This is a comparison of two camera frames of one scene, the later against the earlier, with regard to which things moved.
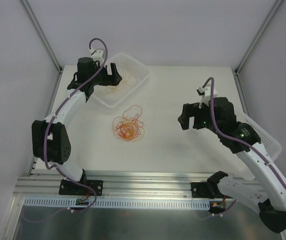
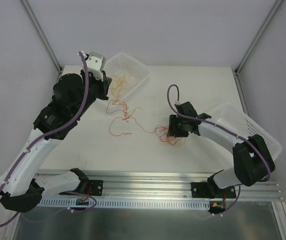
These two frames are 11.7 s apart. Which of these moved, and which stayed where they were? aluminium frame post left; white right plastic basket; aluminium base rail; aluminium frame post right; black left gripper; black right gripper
Moved: black right gripper; black left gripper
Stayed: aluminium frame post right; aluminium base rail; white right plastic basket; aluminium frame post left
